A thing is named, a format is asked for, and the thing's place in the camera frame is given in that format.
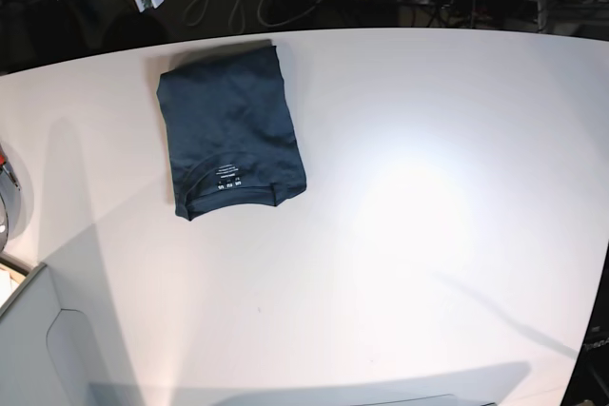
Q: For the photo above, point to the dark blue T-shirt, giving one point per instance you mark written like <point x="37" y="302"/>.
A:
<point x="230" y="137"/>

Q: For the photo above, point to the grey bin at left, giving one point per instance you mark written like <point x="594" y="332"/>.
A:
<point x="41" y="347"/>

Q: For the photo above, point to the red and white device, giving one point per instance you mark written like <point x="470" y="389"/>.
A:
<point x="13" y="205"/>

